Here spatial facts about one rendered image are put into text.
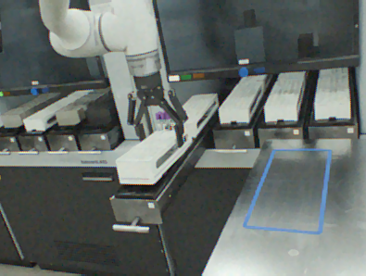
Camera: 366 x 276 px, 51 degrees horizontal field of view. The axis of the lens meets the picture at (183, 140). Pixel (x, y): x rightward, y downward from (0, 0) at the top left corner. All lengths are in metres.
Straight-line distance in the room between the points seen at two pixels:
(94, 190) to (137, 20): 0.86
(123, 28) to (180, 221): 0.83
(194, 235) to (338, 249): 0.90
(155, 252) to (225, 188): 0.48
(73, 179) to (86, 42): 0.79
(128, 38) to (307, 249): 0.63
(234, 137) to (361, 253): 0.67
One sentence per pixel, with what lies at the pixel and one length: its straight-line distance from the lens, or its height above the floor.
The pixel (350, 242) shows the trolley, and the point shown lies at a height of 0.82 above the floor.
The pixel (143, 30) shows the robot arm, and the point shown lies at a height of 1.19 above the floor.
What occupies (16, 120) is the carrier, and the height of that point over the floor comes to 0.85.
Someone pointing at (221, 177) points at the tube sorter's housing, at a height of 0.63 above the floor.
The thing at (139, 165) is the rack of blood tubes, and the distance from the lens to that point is 0.95.
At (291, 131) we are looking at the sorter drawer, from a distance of 1.23.
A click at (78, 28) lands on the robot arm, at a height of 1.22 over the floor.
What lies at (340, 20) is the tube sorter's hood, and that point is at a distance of 1.21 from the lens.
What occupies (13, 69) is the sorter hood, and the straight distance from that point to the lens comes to 1.73.
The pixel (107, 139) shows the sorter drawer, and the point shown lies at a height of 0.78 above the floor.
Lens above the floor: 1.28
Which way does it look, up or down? 23 degrees down
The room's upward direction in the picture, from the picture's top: 11 degrees counter-clockwise
